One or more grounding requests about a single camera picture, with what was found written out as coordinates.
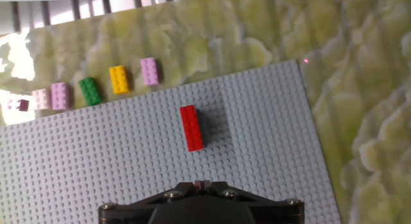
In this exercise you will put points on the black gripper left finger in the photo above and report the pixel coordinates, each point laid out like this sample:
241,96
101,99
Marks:
128,211

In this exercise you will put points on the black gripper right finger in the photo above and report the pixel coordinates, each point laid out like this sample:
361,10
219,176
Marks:
276,211

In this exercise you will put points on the red long Lego brick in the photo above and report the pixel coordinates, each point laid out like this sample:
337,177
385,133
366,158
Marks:
191,128

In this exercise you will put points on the grey Lego baseplate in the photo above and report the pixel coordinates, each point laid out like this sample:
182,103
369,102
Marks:
96,160

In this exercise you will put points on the green Lego brick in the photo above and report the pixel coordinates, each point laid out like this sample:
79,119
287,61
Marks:
90,91

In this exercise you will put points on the yellow Lego brick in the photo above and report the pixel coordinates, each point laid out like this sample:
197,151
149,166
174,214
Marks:
118,79

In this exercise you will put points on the pink Lego brick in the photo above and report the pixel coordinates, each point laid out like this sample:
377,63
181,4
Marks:
60,96
149,71

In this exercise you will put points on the white Lego brick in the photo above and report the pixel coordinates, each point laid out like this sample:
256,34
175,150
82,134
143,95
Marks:
41,99

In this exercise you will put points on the small purple Lego brick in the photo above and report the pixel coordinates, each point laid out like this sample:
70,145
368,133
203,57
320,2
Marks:
20,105

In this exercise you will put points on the green marble pattern mat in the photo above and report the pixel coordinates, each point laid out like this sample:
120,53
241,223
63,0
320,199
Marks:
353,89

